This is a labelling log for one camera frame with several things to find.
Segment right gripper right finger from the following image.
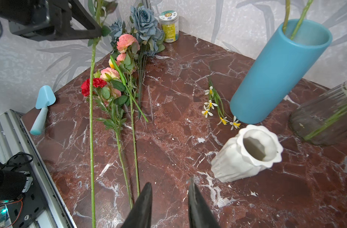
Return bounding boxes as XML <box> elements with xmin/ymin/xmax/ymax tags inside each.
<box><xmin>188</xmin><ymin>178</ymin><xmax>220</xmax><ymax>228</ymax></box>

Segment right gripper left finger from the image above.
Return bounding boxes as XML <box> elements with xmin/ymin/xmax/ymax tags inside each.
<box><xmin>121</xmin><ymin>182</ymin><xmax>153</xmax><ymax>228</ymax></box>

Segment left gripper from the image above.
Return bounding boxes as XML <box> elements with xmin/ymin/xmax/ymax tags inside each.
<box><xmin>0</xmin><ymin>0</ymin><xmax>102</xmax><ymax>41</ymax></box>

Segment deep pink rose stem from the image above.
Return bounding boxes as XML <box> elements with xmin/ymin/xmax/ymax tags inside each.
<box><xmin>88</xmin><ymin>0</ymin><xmax>108</xmax><ymax>228</ymax></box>

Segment white ribbed vase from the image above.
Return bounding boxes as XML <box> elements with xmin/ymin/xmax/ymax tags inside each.
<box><xmin>211</xmin><ymin>124</ymin><xmax>283</xmax><ymax>182</ymax></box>

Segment blue hydrangea flowers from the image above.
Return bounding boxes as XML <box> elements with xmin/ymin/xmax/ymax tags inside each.
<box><xmin>110</xmin><ymin>5</ymin><xmax>165</xmax><ymax>56</ymax></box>

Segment clear glass vase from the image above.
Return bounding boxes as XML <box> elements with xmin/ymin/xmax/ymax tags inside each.
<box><xmin>289</xmin><ymin>81</ymin><xmax>347</xmax><ymax>146</ymax></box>

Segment teal ceramic vase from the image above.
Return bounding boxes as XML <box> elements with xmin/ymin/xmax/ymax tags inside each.
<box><xmin>230</xmin><ymin>19</ymin><xmax>333</xmax><ymax>124</ymax></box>

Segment teal hand trowel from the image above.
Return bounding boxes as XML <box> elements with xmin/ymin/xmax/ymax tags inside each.
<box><xmin>30</xmin><ymin>85</ymin><xmax>56</xmax><ymax>135</ymax></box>

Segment pink rose bunch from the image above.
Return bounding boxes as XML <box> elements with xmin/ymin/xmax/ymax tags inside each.
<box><xmin>96</xmin><ymin>34</ymin><xmax>148</xmax><ymax>196</ymax></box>

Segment red rose stem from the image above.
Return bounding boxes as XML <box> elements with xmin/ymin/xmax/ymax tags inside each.
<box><xmin>81</xmin><ymin>78</ymin><xmax>133</xmax><ymax>208</ymax></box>

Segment small white daisy sprig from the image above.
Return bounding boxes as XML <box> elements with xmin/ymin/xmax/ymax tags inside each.
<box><xmin>202</xmin><ymin>78</ymin><xmax>241</xmax><ymax>130</ymax></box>

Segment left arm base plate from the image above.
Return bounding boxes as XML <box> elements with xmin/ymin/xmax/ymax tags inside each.
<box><xmin>0</xmin><ymin>170</ymin><xmax>48</xmax><ymax>228</ymax></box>

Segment aluminium front rail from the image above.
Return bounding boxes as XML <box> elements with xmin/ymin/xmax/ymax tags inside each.
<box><xmin>0</xmin><ymin>110</ymin><xmax>76</xmax><ymax>228</ymax></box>

